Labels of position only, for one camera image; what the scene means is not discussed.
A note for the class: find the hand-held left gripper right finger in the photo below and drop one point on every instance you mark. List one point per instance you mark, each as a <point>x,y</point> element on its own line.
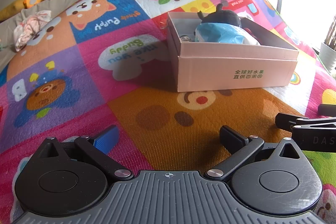
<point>231,136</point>

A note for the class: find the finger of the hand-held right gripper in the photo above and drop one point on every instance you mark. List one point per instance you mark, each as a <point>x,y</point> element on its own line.
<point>288,121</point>
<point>326,109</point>

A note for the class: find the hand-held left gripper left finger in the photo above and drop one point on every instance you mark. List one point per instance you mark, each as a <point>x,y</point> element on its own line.
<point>106,138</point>

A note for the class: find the pink cardboard box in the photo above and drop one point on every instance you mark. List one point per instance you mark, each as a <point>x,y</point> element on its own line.
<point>223,69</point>

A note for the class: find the red plastic toy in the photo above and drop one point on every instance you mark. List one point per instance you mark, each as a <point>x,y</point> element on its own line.
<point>249,31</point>

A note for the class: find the blue tissue pack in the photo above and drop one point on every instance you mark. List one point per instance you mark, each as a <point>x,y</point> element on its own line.
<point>223,33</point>

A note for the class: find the black plush toy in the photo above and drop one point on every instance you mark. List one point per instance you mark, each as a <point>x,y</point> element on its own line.
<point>223,16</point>

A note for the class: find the white plant pot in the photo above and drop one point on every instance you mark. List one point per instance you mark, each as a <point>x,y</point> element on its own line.
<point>328,56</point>

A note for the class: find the colourful printed play mat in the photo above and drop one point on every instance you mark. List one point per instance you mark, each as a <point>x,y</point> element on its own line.
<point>78,87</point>

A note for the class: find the patterned clothes pile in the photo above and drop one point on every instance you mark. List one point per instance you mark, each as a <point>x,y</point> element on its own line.
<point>29,27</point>

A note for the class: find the yellow long pillow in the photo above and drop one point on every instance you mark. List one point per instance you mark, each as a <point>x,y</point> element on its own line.
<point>13,7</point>

